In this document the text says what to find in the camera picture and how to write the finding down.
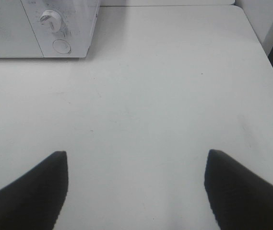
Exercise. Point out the white microwave oven body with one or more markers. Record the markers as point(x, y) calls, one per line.
point(78, 23)

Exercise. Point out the round door release button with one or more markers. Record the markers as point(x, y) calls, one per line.
point(61, 46)

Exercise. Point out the white timer knob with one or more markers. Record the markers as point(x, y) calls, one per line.
point(51, 20)

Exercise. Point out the white microwave door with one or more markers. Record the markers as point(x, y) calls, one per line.
point(17, 39)

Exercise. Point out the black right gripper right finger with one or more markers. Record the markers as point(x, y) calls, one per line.
point(239, 199)

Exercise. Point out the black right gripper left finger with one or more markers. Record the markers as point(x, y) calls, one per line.
point(34, 200)

